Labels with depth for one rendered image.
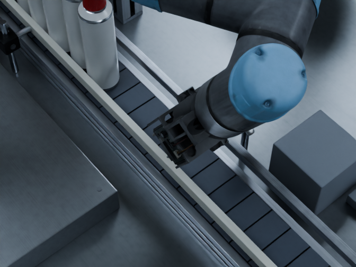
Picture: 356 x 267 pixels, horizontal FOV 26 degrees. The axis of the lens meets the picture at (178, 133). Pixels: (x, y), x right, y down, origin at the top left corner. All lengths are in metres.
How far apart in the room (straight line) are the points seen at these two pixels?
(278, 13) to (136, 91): 0.45
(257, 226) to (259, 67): 0.37
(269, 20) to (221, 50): 0.53
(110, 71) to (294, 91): 0.47
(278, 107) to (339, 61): 0.59
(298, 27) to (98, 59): 0.42
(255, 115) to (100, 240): 0.42
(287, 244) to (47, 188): 0.36
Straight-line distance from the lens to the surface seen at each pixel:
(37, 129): 1.21
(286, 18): 0.84
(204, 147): 0.98
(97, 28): 1.13
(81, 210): 1.12
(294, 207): 1.04
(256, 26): 0.84
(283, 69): 0.80
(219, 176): 1.15
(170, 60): 1.34
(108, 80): 1.22
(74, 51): 1.24
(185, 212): 1.12
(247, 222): 1.11
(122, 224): 1.16
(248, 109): 0.81
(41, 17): 1.30
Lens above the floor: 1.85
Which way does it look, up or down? 55 degrees down
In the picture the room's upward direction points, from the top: straight up
